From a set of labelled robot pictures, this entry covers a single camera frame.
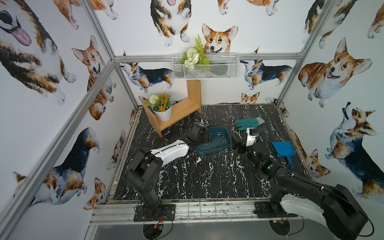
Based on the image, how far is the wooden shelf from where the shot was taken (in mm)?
1001

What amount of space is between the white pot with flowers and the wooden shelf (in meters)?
0.03

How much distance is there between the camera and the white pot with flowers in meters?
0.94
